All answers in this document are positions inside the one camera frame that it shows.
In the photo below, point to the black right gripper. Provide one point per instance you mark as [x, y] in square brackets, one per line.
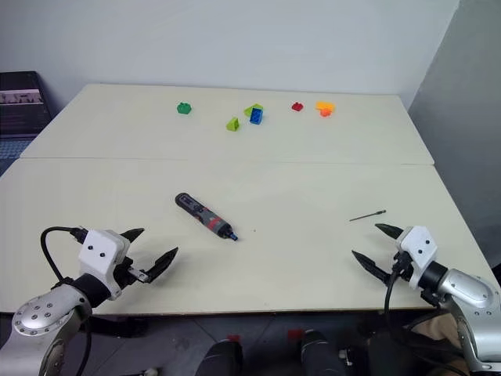
[400, 266]

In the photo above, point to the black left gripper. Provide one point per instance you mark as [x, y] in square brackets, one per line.
[124, 276]

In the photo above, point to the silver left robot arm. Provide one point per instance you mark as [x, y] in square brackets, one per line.
[39, 313]

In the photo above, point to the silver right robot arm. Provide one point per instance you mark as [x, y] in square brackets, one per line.
[466, 286]

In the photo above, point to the thin metal screwdriver bit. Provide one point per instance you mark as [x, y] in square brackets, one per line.
[367, 215]

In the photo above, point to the black red electric screwdriver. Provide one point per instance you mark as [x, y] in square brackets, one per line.
[203, 216]

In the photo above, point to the tan brown cloth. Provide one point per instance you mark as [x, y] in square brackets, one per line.
[436, 329]

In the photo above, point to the dark rounded shape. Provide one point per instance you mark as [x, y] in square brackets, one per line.
[221, 358]
[321, 354]

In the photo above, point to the dark green toy block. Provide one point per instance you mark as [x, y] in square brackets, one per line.
[184, 108]

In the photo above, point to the orange toy block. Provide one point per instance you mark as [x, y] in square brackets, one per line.
[325, 113]

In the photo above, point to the lime green wedge block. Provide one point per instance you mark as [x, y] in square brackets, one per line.
[233, 124]

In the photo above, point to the yellow toy block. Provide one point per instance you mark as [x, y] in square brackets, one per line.
[325, 105]

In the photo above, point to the red toy block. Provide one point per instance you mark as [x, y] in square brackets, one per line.
[297, 106]

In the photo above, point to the blue toy block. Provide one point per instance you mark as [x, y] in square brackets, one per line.
[256, 116]

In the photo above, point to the lime green toy block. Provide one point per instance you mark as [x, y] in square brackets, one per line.
[248, 109]

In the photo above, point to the black equipment box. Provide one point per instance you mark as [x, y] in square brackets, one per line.
[21, 103]

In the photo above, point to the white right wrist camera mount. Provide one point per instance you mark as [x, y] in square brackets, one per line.
[417, 244]

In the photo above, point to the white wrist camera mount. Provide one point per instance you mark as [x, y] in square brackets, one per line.
[417, 244]
[99, 254]

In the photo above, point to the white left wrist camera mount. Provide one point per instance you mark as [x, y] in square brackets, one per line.
[99, 254]

